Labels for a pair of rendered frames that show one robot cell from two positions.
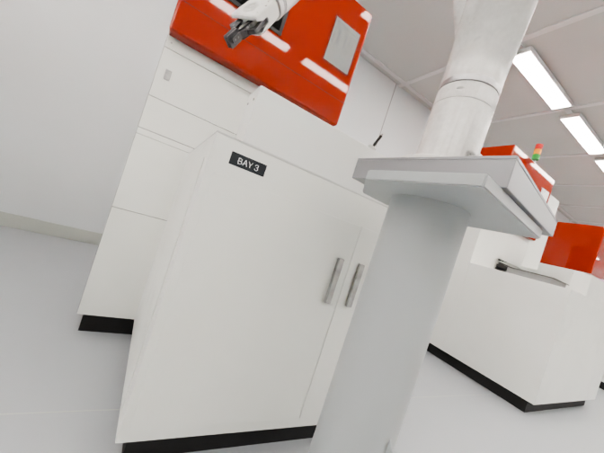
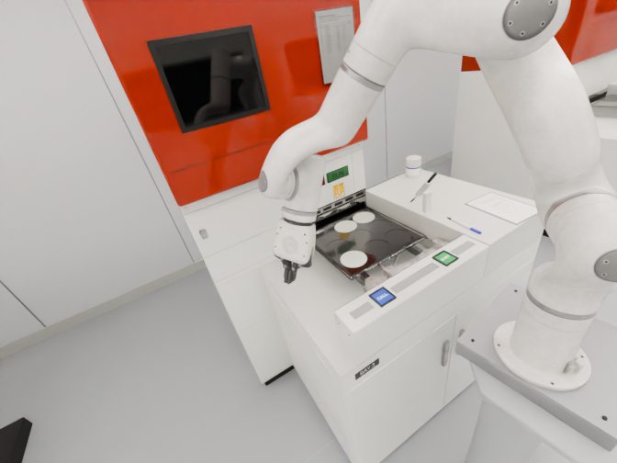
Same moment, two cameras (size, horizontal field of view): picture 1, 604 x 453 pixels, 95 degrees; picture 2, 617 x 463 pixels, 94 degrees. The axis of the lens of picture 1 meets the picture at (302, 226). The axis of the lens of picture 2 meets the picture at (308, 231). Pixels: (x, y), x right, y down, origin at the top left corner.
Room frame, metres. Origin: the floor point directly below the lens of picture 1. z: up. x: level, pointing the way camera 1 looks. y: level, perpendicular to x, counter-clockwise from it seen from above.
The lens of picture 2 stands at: (0.16, 0.21, 1.59)
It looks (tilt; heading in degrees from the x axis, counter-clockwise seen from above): 32 degrees down; 5
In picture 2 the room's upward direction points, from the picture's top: 12 degrees counter-clockwise
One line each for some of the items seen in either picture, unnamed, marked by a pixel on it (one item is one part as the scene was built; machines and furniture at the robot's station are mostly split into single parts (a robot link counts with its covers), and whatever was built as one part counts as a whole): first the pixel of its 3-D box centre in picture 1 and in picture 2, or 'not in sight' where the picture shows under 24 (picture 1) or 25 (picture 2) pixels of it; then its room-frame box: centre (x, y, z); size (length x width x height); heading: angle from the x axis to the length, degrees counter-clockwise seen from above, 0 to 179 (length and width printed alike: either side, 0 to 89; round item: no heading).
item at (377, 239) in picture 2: not in sight; (359, 236); (1.17, 0.10, 0.90); 0.34 x 0.34 x 0.01; 29
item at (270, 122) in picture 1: (332, 159); (416, 293); (0.82, -0.02, 0.89); 0.55 x 0.09 x 0.14; 119
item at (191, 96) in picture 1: (248, 129); (290, 209); (1.28, 0.37, 1.02); 0.81 x 0.03 x 0.40; 119
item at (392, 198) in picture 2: not in sight; (443, 211); (1.27, -0.29, 0.89); 0.62 x 0.35 x 0.14; 29
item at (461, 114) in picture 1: (452, 137); (548, 327); (0.60, -0.25, 0.96); 0.19 x 0.19 x 0.18
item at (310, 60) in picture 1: (260, 53); (233, 84); (1.55, 0.52, 1.52); 0.81 x 0.75 x 0.60; 119
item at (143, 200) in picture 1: (197, 241); (286, 276); (1.57, 0.54, 0.41); 0.82 x 0.70 x 0.82; 119
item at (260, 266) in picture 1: (287, 290); (393, 321); (1.12, -0.02, 0.41); 0.96 x 0.64 x 0.82; 119
